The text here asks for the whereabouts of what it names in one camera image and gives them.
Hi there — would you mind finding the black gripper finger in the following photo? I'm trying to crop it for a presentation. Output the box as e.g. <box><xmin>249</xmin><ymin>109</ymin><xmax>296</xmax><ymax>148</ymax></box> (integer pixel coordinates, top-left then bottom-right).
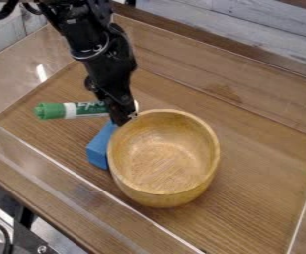
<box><xmin>106</xmin><ymin>99</ymin><xmax>138</xmax><ymax>126</ymax></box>
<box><xmin>83</xmin><ymin>77</ymin><xmax>108</xmax><ymax>101</ymax></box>

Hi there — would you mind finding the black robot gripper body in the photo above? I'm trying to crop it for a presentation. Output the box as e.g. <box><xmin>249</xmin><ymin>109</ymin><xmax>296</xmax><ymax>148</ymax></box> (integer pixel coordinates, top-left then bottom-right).
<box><xmin>38</xmin><ymin>0</ymin><xmax>137</xmax><ymax>109</ymax></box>

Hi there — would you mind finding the green Expo marker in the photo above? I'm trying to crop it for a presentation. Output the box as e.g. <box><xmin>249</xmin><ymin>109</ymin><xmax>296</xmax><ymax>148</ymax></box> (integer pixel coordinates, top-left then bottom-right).
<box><xmin>34</xmin><ymin>101</ymin><xmax>109</xmax><ymax>120</ymax></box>

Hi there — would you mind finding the brown wooden bowl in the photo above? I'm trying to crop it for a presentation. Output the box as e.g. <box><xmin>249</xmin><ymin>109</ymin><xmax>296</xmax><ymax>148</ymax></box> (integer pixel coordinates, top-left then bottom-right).
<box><xmin>106</xmin><ymin>109</ymin><xmax>221</xmax><ymax>208</ymax></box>

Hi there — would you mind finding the blue foam block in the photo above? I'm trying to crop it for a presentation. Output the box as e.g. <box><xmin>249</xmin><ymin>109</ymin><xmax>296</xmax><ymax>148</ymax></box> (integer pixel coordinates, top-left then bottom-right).
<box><xmin>86</xmin><ymin>121</ymin><xmax>117</xmax><ymax>170</ymax></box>

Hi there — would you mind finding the black metal stand base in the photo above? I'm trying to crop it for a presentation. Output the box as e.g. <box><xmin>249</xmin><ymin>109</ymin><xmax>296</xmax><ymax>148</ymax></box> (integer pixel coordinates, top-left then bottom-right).
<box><xmin>11</xmin><ymin>221</ymin><xmax>59</xmax><ymax>254</ymax></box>

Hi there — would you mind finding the clear acrylic tray wall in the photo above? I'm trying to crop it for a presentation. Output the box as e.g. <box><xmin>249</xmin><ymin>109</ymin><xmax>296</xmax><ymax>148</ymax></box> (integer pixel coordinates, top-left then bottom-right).
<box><xmin>0</xmin><ymin>127</ymin><xmax>205</xmax><ymax>254</ymax></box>

